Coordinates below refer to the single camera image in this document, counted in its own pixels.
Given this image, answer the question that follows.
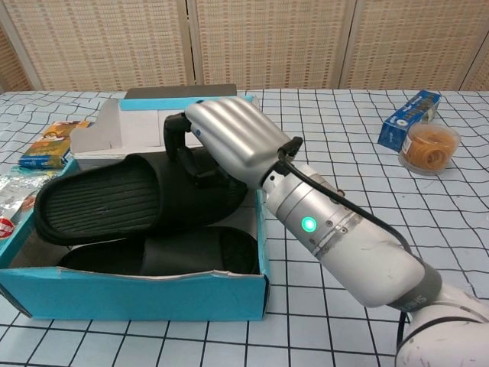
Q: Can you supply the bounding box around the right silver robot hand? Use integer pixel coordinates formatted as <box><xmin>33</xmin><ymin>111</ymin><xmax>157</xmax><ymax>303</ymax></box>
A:
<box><xmin>163</xmin><ymin>96</ymin><xmax>303</xmax><ymax>190</ymax></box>

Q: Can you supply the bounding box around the black slide sandal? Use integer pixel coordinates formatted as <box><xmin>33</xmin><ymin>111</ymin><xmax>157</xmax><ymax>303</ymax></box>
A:
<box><xmin>59</xmin><ymin>225</ymin><xmax>259</xmax><ymax>276</ymax></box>
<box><xmin>34</xmin><ymin>147</ymin><xmax>249</xmax><ymax>248</ymax></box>

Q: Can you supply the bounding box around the long blue carton box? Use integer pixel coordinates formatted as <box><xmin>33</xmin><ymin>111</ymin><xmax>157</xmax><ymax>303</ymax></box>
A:
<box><xmin>377</xmin><ymin>89</ymin><xmax>442</xmax><ymax>151</ymax></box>

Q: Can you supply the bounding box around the teal cardboard shoe box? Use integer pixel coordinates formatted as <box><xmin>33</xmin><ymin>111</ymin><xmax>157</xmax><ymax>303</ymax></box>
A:
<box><xmin>0</xmin><ymin>95</ymin><xmax>271</xmax><ymax>321</ymax></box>

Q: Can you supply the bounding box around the orange and blue snack box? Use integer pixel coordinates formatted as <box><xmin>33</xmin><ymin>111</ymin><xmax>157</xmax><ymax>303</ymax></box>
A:
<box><xmin>18</xmin><ymin>120</ymin><xmax>95</xmax><ymax>170</ymax></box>

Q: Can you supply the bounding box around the woven folding screen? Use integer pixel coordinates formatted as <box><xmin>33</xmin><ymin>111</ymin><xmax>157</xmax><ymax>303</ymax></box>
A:
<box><xmin>0</xmin><ymin>0</ymin><xmax>489</xmax><ymax>93</ymax></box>

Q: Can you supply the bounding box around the clear tub of rubber bands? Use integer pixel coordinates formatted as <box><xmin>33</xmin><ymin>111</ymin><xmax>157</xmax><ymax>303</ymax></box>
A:
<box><xmin>397</xmin><ymin>122</ymin><xmax>461</xmax><ymax>177</ymax></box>

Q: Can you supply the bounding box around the white black-grid tablecloth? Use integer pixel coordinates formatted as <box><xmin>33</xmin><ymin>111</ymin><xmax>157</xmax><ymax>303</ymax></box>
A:
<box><xmin>0</xmin><ymin>88</ymin><xmax>489</xmax><ymax>367</ymax></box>

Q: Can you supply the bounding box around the silver and teal snack bag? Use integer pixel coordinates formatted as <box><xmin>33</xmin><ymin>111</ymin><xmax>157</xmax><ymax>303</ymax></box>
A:
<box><xmin>0</xmin><ymin>170</ymin><xmax>58</xmax><ymax>240</ymax></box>

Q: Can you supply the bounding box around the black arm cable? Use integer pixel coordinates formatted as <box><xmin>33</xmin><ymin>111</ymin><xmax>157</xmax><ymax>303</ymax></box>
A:
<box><xmin>275</xmin><ymin>136</ymin><xmax>421</xmax><ymax>347</ymax></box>

